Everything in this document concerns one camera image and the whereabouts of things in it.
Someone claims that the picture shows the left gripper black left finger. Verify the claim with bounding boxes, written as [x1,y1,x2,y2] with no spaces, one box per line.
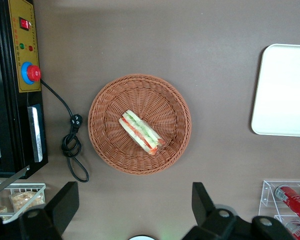
[0,181,80,240]

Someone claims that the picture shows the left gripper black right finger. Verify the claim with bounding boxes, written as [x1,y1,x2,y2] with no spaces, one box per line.
[182,182,295,240]

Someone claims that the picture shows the triangle sandwich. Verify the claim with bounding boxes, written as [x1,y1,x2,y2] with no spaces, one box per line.
[118,109,167,156]

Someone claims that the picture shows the brown round wicker basket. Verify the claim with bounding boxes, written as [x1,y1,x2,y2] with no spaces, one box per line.
[87,73,192,176]

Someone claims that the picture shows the cream plastic tray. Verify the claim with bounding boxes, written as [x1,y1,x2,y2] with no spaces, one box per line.
[250,43,300,138]

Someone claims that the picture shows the grey metal machine lever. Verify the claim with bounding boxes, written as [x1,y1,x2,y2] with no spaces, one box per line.
[0,164,31,200]

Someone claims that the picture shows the clear acrylic bottle rack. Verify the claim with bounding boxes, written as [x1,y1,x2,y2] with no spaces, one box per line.
[258,179,300,240]

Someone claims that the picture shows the red cola bottle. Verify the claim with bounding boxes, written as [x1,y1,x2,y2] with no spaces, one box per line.
[284,219,300,240]
[274,184,300,221]

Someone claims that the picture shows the black sealing machine yellow panel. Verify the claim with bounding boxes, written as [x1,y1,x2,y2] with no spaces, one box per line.
[0,0,49,180]

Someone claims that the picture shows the red emergency stop button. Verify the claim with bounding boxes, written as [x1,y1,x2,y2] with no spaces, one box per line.
[20,61,42,85]

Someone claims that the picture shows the white wire rack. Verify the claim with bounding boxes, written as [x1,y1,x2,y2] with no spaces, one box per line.
[0,182,47,225]

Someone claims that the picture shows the black power cable with plug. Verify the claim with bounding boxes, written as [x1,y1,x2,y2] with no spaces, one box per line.
[39,78,90,183]

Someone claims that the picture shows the red rocker switch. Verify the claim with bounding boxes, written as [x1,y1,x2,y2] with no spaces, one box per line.
[18,16,32,31]

